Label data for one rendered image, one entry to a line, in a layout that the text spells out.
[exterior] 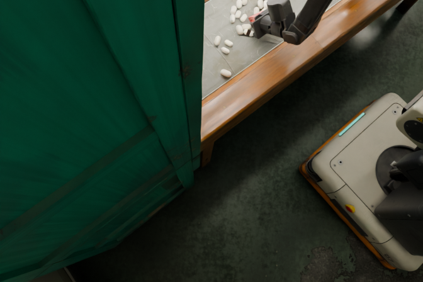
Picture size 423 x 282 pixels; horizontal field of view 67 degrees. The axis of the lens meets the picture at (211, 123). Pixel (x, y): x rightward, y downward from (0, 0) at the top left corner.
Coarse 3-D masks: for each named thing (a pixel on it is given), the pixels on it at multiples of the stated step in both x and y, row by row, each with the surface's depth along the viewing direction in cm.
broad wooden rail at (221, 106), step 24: (360, 0) 120; (384, 0) 120; (336, 24) 116; (360, 24) 120; (288, 48) 113; (312, 48) 113; (336, 48) 132; (240, 72) 112; (264, 72) 110; (288, 72) 110; (216, 96) 107; (240, 96) 107; (264, 96) 111; (216, 120) 104; (240, 120) 121
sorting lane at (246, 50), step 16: (224, 0) 120; (256, 0) 121; (304, 0) 122; (336, 0) 122; (208, 16) 118; (224, 16) 118; (240, 16) 119; (208, 32) 116; (224, 32) 116; (208, 48) 114; (240, 48) 115; (256, 48) 115; (272, 48) 115; (208, 64) 113; (224, 64) 113; (240, 64) 113; (208, 80) 111; (224, 80) 111
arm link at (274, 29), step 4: (272, 24) 103; (276, 24) 102; (280, 24) 99; (272, 28) 103; (276, 28) 101; (280, 28) 100; (284, 28) 100; (272, 32) 104; (276, 32) 102; (280, 32) 101; (276, 36) 104; (280, 36) 101
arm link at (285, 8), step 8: (272, 0) 98; (280, 0) 96; (288, 0) 95; (272, 8) 96; (280, 8) 95; (288, 8) 96; (272, 16) 99; (280, 16) 98; (288, 16) 97; (288, 24) 98; (288, 32) 97; (288, 40) 98; (296, 40) 96
